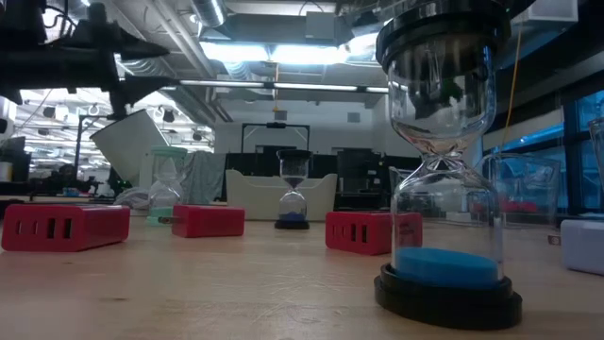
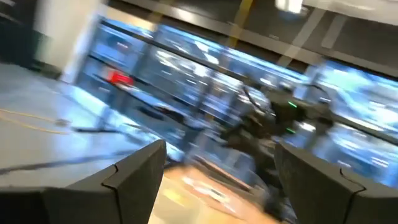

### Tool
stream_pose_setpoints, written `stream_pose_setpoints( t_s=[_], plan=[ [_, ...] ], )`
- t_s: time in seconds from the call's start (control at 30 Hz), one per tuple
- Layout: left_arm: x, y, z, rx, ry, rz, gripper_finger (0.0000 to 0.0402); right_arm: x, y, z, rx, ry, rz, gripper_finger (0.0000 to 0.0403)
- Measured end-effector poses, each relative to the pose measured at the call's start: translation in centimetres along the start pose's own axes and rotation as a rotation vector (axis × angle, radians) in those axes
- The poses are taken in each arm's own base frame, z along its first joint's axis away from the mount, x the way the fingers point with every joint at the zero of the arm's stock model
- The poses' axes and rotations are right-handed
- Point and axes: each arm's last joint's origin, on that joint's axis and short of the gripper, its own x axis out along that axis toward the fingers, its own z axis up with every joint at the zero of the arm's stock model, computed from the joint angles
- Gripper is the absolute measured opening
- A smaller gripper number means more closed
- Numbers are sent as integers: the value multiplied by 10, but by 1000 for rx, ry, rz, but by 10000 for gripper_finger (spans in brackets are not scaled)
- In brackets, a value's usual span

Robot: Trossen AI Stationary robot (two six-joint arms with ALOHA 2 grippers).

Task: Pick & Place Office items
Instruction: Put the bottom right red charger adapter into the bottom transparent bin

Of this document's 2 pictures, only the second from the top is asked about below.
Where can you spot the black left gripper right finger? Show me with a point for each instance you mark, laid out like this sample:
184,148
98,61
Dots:
317,193

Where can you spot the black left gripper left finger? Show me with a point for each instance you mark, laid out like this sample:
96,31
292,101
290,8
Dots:
130,186

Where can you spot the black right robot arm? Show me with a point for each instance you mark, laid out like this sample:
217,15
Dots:
280,124

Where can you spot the red blurred object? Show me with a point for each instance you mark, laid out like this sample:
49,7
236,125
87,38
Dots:
121,78

